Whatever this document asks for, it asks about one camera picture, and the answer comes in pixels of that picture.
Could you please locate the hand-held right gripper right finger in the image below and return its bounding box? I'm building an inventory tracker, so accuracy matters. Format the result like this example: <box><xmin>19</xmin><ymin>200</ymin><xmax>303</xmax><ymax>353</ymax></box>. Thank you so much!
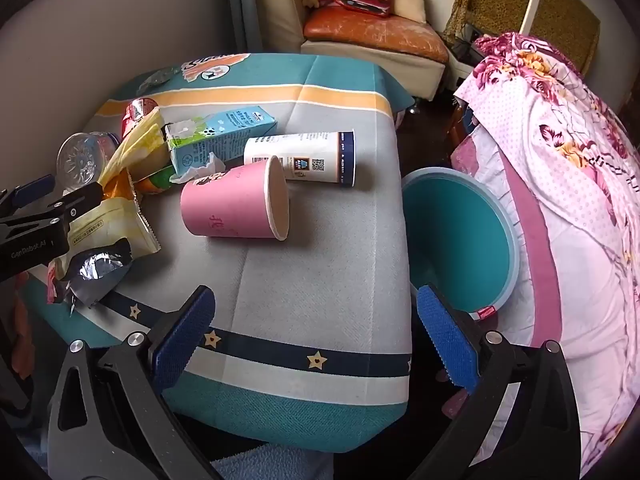
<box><xmin>415</xmin><ymin>284</ymin><xmax>583</xmax><ymax>480</ymax></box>

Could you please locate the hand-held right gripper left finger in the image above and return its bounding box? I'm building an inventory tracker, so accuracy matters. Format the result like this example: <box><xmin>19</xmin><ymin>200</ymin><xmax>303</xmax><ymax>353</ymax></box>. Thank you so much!
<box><xmin>47</xmin><ymin>285</ymin><xmax>226</xmax><ymax>480</ymax></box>

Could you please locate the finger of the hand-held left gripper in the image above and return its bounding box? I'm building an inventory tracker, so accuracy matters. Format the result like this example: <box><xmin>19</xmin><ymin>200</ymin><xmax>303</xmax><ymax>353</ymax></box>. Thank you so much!
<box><xmin>0</xmin><ymin>181</ymin><xmax>103</xmax><ymax>236</ymax></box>
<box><xmin>0</xmin><ymin>174</ymin><xmax>57</xmax><ymax>213</ymax></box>

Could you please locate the cream yellow snack packet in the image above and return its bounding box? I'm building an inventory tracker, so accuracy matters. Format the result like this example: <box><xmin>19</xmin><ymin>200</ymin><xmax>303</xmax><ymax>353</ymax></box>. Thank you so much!
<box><xmin>52</xmin><ymin>195</ymin><xmax>161</xmax><ymax>281</ymax></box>

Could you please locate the clear plastic bottle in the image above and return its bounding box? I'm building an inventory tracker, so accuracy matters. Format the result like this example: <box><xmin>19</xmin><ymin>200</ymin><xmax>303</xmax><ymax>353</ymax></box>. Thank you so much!
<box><xmin>56</xmin><ymin>131</ymin><xmax>121</xmax><ymax>193</ymax></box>

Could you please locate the yellow snack bag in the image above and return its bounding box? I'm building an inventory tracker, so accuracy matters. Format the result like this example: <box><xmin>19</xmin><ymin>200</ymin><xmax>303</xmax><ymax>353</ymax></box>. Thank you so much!
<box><xmin>97</xmin><ymin>107</ymin><xmax>176</xmax><ymax>198</ymax></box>

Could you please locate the teal round bin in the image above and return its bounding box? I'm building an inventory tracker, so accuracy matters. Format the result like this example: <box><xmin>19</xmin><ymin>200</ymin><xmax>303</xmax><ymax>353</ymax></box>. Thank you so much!
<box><xmin>400</xmin><ymin>167</ymin><xmax>521</xmax><ymax>321</ymax></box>

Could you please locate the red soda can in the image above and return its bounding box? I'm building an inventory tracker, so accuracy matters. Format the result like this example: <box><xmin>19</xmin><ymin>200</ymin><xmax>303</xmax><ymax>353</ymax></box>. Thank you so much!
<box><xmin>121</xmin><ymin>97</ymin><xmax>160</xmax><ymax>141</ymax></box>

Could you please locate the blue milk carton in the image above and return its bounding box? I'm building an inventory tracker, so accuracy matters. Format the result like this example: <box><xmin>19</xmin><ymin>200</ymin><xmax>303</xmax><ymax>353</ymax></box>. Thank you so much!
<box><xmin>165</xmin><ymin>106</ymin><xmax>278</xmax><ymax>183</ymax></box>

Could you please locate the white cylindrical paper container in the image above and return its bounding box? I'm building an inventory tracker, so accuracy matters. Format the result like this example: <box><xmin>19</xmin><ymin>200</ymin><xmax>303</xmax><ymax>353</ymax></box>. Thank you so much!
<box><xmin>243</xmin><ymin>130</ymin><xmax>357</xmax><ymax>188</ymax></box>

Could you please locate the pink slipper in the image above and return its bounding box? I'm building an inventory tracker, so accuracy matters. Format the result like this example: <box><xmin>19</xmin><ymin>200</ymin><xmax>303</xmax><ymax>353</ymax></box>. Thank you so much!
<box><xmin>434</xmin><ymin>367</ymin><xmax>471</xmax><ymax>420</ymax></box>

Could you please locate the pink floral bed quilt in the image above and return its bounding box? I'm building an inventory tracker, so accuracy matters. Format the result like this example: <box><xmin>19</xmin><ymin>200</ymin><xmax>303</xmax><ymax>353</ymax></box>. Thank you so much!
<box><xmin>450</xmin><ymin>125</ymin><xmax>626</xmax><ymax>461</ymax></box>

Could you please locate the striped teal grey tablecloth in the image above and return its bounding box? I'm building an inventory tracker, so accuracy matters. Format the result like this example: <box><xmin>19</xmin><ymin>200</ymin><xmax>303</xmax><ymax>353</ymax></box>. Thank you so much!
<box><xmin>30</xmin><ymin>52</ymin><xmax>416</xmax><ymax>453</ymax></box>

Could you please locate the clear plastic wrapper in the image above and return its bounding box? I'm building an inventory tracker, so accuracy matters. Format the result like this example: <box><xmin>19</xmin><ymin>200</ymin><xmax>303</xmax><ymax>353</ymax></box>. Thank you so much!
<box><xmin>135</xmin><ymin>67</ymin><xmax>176</xmax><ymax>92</ymax></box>

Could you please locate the light blue cloth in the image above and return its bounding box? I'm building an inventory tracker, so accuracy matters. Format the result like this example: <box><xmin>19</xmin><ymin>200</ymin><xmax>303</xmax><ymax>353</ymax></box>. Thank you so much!
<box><xmin>215</xmin><ymin>452</ymin><xmax>336</xmax><ymax>480</ymax></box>

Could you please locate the grey-blue curtain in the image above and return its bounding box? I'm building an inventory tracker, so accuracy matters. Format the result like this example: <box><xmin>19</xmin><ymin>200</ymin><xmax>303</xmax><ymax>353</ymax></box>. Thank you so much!
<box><xmin>225</xmin><ymin>0</ymin><xmax>257</xmax><ymax>55</ymax></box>

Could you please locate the cream leather sofa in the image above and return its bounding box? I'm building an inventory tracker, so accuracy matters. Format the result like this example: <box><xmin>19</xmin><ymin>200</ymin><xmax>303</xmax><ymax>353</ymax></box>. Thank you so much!
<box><xmin>252</xmin><ymin>0</ymin><xmax>451</xmax><ymax>101</ymax></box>

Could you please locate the orange seat cushion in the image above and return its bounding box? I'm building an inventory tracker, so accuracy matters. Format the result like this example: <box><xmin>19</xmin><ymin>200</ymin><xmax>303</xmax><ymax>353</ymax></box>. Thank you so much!
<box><xmin>302</xmin><ymin>10</ymin><xmax>450</xmax><ymax>63</ymax></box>

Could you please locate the cream pillow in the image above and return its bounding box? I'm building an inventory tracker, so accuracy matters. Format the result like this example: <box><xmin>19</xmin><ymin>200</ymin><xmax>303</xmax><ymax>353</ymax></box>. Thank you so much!
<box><xmin>390</xmin><ymin>0</ymin><xmax>428</xmax><ymax>23</ymax></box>

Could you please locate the wooden bed frame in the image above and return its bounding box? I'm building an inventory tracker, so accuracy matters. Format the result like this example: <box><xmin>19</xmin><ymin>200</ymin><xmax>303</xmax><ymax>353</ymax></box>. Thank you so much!
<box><xmin>447</xmin><ymin>105</ymin><xmax>471</xmax><ymax>152</ymax></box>

